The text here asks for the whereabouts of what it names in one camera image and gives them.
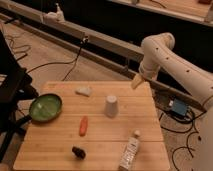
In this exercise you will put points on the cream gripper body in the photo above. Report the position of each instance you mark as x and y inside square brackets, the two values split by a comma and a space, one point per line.
[137, 80]

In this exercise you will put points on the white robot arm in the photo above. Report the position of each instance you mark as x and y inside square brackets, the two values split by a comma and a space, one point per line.
[157, 51]

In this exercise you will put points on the dark eraser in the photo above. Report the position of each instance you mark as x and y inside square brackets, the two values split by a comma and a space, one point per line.
[80, 153]

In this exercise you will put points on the blue power box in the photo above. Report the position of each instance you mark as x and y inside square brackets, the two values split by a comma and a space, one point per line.
[178, 107]

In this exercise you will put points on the white crumpled cloth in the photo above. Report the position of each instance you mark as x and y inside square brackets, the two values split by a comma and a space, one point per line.
[85, 91]

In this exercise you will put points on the wooden table board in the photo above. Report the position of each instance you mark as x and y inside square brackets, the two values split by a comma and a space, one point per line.
[48, 146]

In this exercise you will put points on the clear plastic bottle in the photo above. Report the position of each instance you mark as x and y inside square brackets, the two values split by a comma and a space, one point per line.
[130, 151]

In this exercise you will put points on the orange carrot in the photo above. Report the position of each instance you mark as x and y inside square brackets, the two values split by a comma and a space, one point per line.
[83, 126]

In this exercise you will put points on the green frying pan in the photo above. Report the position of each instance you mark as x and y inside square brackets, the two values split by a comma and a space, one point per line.
[45, 108]

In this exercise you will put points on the black chair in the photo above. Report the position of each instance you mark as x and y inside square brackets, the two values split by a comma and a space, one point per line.
[15, 87]

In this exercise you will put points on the white object on rail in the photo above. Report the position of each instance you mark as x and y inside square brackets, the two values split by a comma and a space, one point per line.
[57, 16]

